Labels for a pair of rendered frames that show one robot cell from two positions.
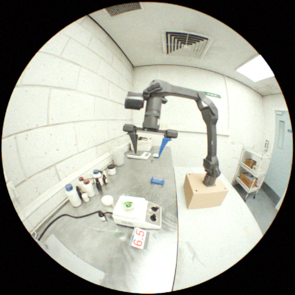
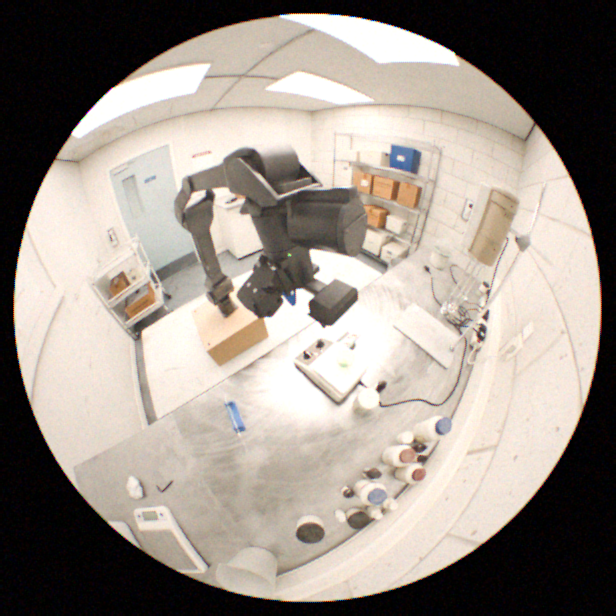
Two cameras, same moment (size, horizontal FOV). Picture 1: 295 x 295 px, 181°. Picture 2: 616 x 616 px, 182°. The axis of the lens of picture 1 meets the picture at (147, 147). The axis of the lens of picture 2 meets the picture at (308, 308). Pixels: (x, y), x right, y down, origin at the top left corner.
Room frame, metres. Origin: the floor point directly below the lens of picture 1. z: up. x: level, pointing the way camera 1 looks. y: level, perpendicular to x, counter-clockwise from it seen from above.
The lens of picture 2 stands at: (0.50, 0.14, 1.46)
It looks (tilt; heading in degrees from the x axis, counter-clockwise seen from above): 47 degrees down; 219
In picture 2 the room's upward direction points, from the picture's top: straight up
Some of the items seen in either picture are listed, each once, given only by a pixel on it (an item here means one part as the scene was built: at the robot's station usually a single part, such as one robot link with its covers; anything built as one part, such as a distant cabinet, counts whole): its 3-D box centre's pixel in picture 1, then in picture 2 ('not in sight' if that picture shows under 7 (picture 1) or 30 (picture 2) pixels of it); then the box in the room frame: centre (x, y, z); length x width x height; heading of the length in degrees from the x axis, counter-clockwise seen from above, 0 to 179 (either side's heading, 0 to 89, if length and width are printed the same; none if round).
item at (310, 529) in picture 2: (111, 169); (310, 528); (0.69, 0.30, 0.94); 0.07 x 0.07 x 0.07
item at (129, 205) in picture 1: (128, 203); (345, 354); (0.26, 0.07, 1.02); 0.06 x 0.05 x 0.08; 110
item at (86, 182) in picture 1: (88, 187); (399, 456); (0.39, 0.36, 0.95); 0.06 x 0.06 x 0.11
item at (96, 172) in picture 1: (97, 177); (370, 492); (0.52, 0.35, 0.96); 0.06 x 0.06 x 0.11
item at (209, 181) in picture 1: (209, 178); (224, 302); (0.36, -0.33, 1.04); 0.07 x 0.07 x 0.06; 87
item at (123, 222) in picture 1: (136, 212); (332, 367); (0.27, 0.05, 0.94); 0.22 x 0.13 x 0.08; 84
